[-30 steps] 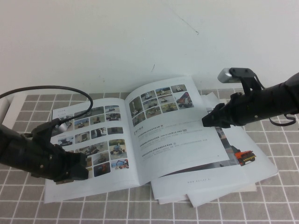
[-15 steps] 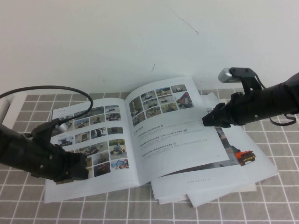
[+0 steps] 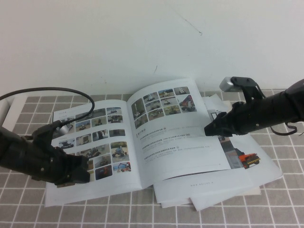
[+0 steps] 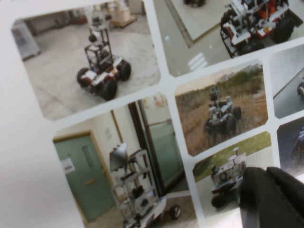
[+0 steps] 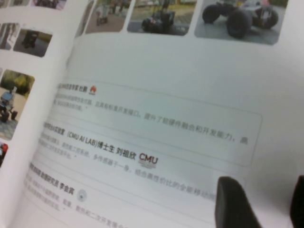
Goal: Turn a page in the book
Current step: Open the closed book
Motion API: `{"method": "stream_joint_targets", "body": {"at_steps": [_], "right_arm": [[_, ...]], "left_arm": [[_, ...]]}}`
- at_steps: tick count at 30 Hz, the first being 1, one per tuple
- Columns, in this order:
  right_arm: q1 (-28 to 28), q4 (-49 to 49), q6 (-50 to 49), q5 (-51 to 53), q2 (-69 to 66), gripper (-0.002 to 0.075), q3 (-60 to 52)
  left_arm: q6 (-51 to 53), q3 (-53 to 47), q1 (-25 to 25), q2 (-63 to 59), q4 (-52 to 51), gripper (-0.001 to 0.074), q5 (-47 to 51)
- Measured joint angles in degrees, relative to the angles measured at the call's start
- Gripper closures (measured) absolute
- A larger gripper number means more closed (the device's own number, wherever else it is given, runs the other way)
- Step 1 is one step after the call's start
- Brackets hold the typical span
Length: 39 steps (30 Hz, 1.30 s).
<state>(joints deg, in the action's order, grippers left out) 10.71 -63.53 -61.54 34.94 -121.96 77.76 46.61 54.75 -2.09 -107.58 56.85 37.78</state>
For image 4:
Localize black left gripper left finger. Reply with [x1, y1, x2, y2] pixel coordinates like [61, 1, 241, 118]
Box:
[238, 166, 295, 228]

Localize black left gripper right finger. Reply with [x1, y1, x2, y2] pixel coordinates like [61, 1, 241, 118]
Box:
[266, 166, 304, 228]

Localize white picture book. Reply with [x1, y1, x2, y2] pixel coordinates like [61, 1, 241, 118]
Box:
[0, 0, 304, 228]

